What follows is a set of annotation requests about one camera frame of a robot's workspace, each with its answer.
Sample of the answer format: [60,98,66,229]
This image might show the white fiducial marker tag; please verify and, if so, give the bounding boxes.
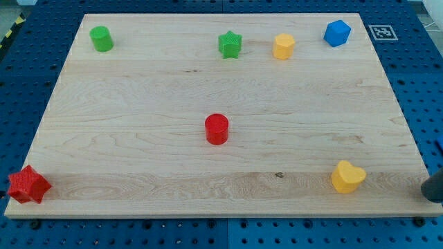
[368,24,398,41]

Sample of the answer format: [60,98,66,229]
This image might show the yellow heart block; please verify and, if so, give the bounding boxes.
[331,160,367,194]

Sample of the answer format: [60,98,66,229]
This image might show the green cylinder block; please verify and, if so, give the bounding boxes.
[89,26,114,52]

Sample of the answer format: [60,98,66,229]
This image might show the green star block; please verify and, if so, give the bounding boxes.
[218,30,242,59]

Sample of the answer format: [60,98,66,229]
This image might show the red star block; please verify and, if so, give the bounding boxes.
[7,165,52,204]

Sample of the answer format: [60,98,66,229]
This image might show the wooden board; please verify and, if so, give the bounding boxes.
[5,13,442,219]

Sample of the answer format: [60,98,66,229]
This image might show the blue cube block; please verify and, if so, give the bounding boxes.
[323,19,352,47]

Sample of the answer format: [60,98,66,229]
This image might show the red cylinder block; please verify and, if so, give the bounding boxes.
[204,113,229,145]

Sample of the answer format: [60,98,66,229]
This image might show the yellow hexagon block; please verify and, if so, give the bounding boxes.
[272,33,296,60]

